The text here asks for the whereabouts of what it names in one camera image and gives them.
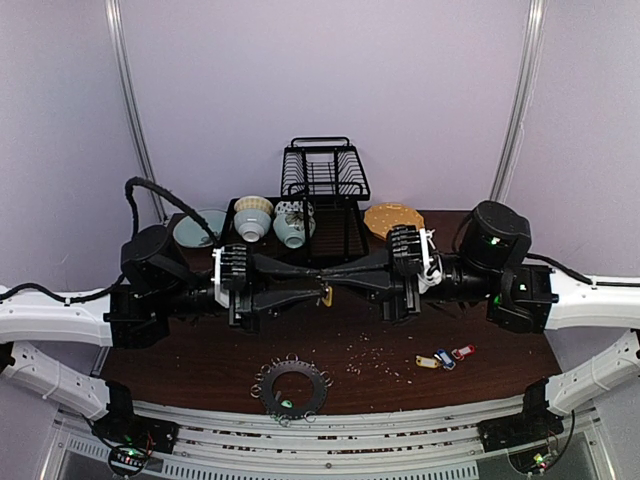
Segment black wire dish rack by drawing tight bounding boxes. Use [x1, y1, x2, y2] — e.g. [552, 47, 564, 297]
[219, 136, 372, 277]

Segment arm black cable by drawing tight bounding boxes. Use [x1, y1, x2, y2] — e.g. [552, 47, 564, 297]
[452, 212, 640, 289]
[0, 176, 221, 304]

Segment aluminium frame post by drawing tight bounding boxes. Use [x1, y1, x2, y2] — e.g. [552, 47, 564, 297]
[489, 0, 547, 203]
[103, 0, 169, 221]

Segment right aluminium frame post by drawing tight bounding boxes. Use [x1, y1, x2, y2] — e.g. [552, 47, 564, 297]
[489, 0, 547, 203]

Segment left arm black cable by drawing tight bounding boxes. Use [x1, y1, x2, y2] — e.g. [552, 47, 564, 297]
[0, 176, 221, 304]

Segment blue key tag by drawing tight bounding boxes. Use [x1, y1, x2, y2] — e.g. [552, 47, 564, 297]
[434, 349, 456, 371]

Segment light blue floral bowl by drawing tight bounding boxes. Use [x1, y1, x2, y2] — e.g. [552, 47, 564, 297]
[273, 212, 316, 249]

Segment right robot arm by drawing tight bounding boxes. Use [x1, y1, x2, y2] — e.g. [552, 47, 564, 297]
[319, 201, 639, 452]

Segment dotted white bowl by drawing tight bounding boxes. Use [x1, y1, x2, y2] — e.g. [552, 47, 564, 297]
[274, 200, 315, 217]

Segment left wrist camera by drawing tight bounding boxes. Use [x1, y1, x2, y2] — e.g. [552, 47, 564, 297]
[212, 244, 249, 309]

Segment yellow key tag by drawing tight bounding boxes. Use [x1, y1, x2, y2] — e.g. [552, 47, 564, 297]
[320, 283, 333, 308]
[415, 355, 441, 369]

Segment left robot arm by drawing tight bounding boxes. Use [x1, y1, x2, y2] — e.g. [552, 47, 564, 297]
[1, 225, 332, 454]

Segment light blue ribbed bowl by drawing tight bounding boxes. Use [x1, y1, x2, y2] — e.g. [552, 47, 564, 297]
[234, 209, 272, 243]

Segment light blue plate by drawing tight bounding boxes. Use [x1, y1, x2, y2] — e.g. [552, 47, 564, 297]
[173, 209, 226, 248]

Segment yellow dotted plate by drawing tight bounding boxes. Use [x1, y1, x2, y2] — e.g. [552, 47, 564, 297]
[364, 202, 425, 240]

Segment red key tag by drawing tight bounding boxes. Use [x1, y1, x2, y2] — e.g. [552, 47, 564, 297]
[451, 344, 476, 361]

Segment cream patterned bowl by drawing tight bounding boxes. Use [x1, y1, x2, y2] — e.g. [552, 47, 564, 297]
[233, 195, 274, 216]

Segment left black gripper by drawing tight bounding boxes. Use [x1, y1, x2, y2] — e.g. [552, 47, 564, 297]
[156, 242, 324, 336]

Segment grey perforated keyring disc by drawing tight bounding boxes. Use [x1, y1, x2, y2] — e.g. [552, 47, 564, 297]
[249, 353, 333, 427]

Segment left aluminium frame post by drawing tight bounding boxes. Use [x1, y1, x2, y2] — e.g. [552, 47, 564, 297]
[103, 0, 169, 221]

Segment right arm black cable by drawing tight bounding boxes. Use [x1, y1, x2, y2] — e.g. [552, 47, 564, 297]
[452, 212, 640, 289]

